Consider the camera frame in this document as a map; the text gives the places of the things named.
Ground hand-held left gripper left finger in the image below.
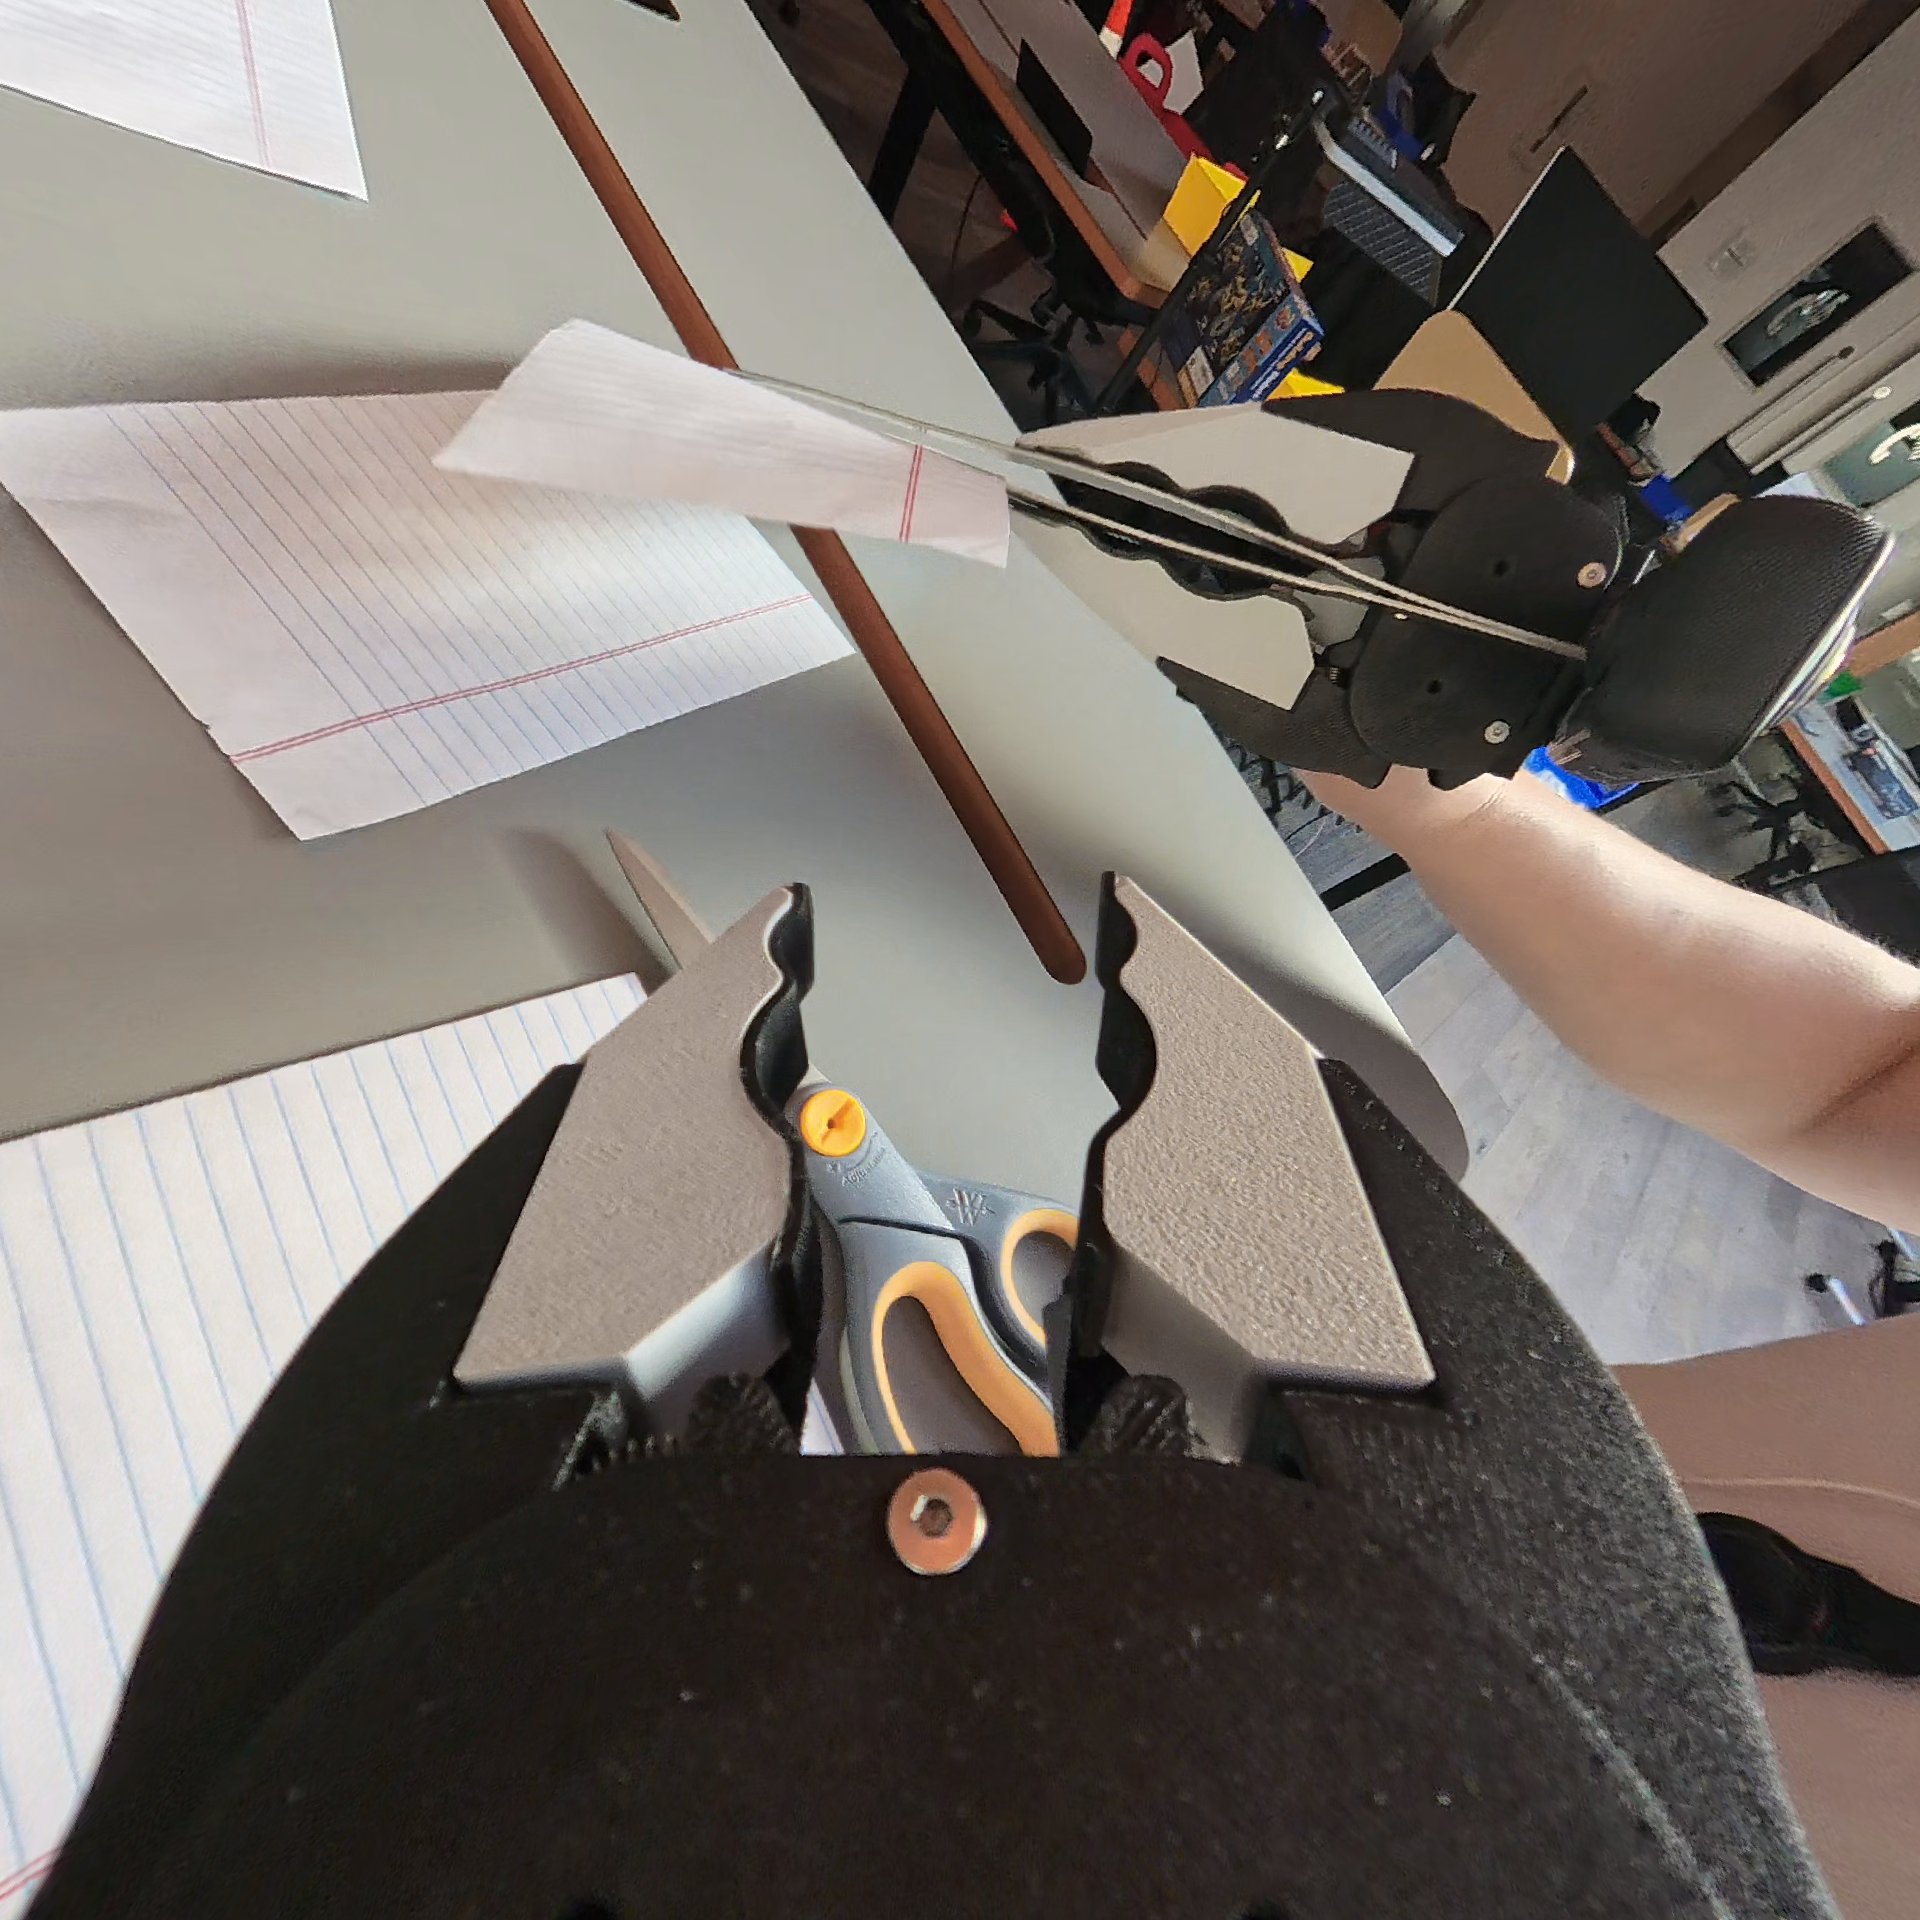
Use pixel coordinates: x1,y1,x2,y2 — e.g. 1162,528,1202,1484
453,884,825,1451

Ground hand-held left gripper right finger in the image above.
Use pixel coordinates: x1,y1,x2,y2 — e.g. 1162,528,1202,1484
1047,875,1435,1465

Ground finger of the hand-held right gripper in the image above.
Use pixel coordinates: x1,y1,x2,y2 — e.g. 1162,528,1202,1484
1017,402,1417,558
1034,494,1327,714

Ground white lined notepad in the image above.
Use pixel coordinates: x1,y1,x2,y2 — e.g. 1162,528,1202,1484
0,975,650,1909
0,0,370,202

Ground lined paper sheet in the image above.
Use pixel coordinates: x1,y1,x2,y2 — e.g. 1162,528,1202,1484
435,319,1012,570
0,393,858,842

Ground person's right forearm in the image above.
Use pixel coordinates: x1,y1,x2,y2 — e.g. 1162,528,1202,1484
1297,764,1920,1232

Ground blue printed box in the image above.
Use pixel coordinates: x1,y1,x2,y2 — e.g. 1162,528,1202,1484
1183,211,1327,409

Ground yellow box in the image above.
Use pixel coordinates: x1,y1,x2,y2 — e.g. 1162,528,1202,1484
1162,157,1251,260

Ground grey orange scissors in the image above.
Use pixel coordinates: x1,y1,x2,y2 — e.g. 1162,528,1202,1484
607,828,1086,1460

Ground black monitor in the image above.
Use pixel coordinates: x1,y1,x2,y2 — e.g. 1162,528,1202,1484
1446,146,1710,438

